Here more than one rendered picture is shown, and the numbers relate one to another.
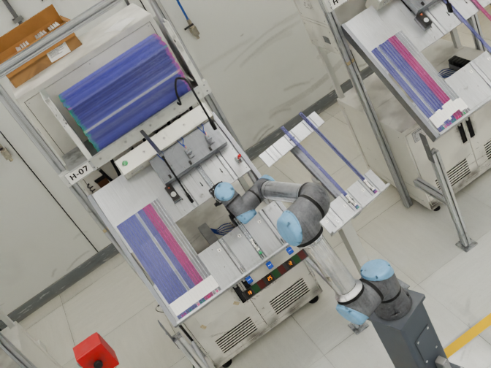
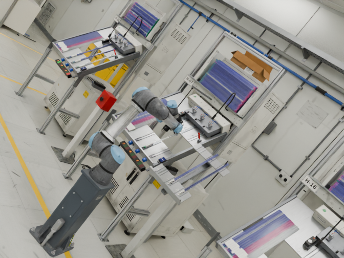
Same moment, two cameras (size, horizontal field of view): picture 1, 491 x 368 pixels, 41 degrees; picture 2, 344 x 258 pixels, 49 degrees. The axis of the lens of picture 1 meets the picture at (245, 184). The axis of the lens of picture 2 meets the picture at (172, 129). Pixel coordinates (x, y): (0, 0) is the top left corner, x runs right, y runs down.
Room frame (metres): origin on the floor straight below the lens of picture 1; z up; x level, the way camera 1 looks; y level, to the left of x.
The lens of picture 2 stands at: (0.36, -2.06, 1.50)
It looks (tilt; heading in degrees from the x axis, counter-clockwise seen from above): 10 degrees down; 47
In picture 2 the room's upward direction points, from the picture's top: 38 degrees clockwise
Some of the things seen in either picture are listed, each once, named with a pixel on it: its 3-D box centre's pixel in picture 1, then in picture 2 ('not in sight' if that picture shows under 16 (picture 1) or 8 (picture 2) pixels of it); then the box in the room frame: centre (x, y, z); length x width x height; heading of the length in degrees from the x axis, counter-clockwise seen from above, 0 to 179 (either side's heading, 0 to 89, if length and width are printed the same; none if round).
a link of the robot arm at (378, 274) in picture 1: (378, 279); (113, 157); (1.80, -0.26, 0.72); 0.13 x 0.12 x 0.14; 115
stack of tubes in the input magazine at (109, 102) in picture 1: (126, 92); (229, 86); (2.74, 0.25, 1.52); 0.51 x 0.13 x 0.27; 99
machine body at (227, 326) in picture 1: (227, 269); (149, 188); (2.85, 0.32, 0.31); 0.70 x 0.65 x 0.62; 99
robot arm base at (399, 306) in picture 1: (389, 297); (103, 172); (1.81, -0.26, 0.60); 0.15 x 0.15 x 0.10
